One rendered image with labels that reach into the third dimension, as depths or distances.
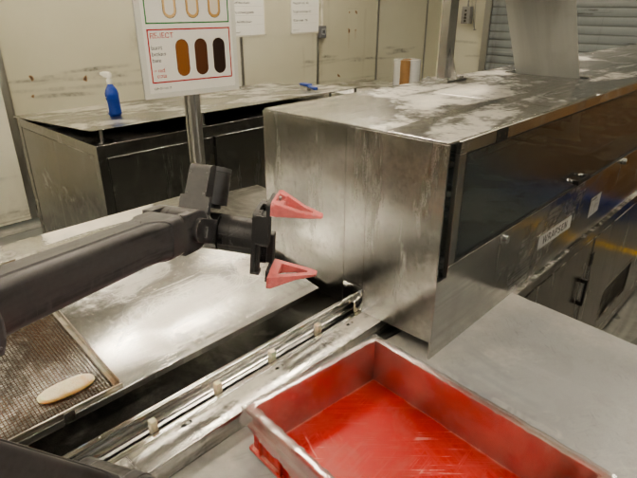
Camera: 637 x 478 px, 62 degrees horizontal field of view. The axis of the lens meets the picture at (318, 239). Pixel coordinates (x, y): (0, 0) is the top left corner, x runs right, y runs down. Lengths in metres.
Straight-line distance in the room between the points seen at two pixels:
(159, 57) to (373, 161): 0.83
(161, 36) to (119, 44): 3.24
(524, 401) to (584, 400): 0.12
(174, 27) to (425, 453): 1.34
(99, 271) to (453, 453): 0.67
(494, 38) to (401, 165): 6.92
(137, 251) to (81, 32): 4.20
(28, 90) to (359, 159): 3.77
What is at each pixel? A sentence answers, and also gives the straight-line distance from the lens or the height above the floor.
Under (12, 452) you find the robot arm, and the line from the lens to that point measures 0.60.
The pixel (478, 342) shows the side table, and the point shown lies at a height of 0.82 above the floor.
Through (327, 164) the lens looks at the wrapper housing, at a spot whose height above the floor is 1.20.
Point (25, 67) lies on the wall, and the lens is 4.66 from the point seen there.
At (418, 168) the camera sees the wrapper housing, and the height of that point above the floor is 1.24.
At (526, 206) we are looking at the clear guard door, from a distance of 1.44.
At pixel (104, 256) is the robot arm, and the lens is 0.62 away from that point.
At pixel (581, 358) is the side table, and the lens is 1.33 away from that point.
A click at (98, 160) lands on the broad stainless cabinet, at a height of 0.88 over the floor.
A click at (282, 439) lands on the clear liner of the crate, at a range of 0.87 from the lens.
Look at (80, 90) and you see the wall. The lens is 4.82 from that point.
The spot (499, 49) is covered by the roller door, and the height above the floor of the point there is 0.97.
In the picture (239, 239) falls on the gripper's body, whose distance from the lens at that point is 0.80.
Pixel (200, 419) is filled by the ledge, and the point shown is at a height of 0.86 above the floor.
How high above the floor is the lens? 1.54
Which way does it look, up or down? 24 degrees down
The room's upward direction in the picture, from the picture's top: straight up
